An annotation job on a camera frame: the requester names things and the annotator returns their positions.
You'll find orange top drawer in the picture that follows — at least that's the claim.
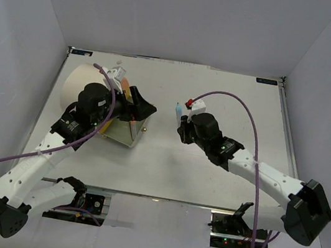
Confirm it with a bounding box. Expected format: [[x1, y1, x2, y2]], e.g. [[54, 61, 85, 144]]
[[121, 77, 130, 90]]

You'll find orange clear highlighter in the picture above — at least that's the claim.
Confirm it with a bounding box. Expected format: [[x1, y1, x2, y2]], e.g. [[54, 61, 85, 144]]
[[129, 121, 137, 141]]

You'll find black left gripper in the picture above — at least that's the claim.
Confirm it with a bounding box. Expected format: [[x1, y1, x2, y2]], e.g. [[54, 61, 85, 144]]
[[91, 80, 160, 135]]

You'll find cream cylindrical drawer organizer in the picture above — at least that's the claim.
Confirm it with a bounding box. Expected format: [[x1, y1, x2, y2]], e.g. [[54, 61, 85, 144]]
[[60, 64, 106, 109]]

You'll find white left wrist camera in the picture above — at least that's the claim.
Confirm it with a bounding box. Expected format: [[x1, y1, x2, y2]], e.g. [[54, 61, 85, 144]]
[[102, 66, 126, 94]]

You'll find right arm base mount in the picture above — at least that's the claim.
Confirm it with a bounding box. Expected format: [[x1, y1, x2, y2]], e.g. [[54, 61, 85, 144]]
[[207, 202, 254, 248]]

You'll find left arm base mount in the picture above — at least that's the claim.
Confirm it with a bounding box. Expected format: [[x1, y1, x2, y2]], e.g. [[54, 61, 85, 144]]
[[42, 191, 111, 227]]

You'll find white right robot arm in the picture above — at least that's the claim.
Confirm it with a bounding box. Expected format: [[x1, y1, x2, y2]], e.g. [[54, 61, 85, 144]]
[[177, 113, 331, 246]]

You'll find light blue highlighter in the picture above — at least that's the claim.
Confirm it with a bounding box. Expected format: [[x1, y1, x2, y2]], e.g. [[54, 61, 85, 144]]
[[175, 103, 183, 127]]

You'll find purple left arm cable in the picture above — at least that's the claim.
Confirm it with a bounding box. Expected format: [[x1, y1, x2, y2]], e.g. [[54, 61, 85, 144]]
[[0, 47, 128, 248]]

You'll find yellow drawer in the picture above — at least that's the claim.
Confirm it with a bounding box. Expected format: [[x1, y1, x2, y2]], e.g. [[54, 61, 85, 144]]
[[123, 86, 131, 101]]

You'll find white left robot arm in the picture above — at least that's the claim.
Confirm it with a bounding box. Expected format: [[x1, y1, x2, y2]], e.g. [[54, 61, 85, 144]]
[[0, 83, 157, 238]]

